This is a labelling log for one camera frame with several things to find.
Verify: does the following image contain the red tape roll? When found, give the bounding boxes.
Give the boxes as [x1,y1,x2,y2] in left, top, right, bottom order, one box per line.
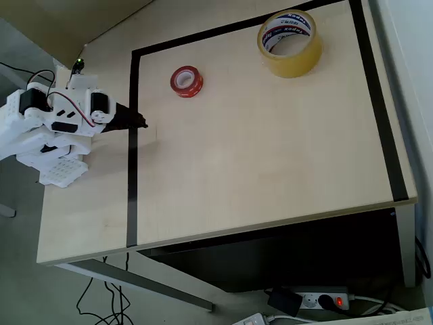
[169,65,204,99]

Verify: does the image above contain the yellow tape roll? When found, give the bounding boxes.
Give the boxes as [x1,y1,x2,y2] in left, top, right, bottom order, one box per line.
[256,9,323,79]

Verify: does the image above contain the grey slanted table leg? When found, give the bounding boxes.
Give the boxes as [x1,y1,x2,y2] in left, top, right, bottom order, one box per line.
[53,253,215,312]

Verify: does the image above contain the dark panel under table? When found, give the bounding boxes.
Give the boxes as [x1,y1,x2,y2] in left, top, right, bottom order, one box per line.
[137,205,404,294]

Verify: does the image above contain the white device with buttons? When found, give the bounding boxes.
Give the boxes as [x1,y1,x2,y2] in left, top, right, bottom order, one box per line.
[231,312,269,325]

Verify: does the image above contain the black power adapter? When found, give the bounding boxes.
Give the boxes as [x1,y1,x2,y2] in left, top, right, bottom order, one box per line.
[267,286,303,318]

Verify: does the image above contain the white power strip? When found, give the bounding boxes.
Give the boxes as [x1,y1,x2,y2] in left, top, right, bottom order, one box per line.
[293,286,350,311]

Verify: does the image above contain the black round plug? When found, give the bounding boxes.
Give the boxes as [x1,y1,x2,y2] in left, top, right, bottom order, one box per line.
[317,293,336,311]

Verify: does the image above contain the grey upright table leg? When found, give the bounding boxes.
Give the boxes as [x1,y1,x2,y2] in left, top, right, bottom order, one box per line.
[396,202,417,289]

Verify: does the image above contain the red black servo wire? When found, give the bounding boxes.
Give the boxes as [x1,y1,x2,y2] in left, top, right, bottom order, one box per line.
[26,70,97,129]

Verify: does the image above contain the small camera with green light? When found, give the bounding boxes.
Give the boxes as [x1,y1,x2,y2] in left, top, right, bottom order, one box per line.
[66,58,99,91]

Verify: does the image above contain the thin black cable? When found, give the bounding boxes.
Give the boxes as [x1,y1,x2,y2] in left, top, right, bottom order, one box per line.
[0,62,37,75]

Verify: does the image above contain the black floor cables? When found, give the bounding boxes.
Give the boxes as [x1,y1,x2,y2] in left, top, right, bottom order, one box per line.
[76,253,132,325]

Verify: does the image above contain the black looped cable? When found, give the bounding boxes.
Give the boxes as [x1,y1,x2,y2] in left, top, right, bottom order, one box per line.
[414,236,431,282]

